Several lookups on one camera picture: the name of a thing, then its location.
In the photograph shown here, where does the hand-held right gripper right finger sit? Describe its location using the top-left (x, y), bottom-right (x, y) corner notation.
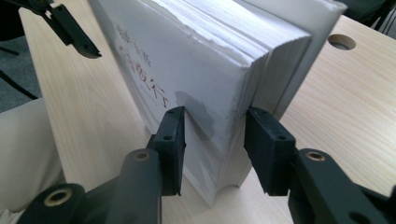
top-left (243, 106), bottom-right (297, 197)

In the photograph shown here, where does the black folding chair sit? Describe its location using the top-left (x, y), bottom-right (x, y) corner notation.
top-left (337, 0), bottom-right (396, 35)

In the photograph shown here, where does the white book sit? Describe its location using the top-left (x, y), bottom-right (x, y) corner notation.
top-left (88, 0), bottom-right (348, 208)

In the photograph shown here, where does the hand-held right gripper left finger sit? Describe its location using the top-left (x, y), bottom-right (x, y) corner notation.
top-left (146, 105), bottom-right (187, 197)

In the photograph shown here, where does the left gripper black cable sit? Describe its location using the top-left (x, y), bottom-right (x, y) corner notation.
top-left (0, 68), bottom-right (39, 101)

